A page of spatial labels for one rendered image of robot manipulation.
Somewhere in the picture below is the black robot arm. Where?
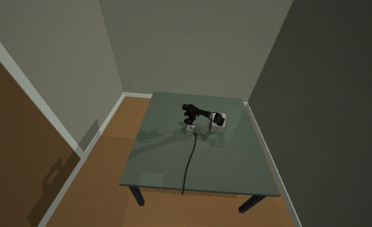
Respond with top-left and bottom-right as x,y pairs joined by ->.
183,104 -> 225,126

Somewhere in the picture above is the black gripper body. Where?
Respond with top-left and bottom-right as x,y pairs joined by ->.
184,113 -> 200,125

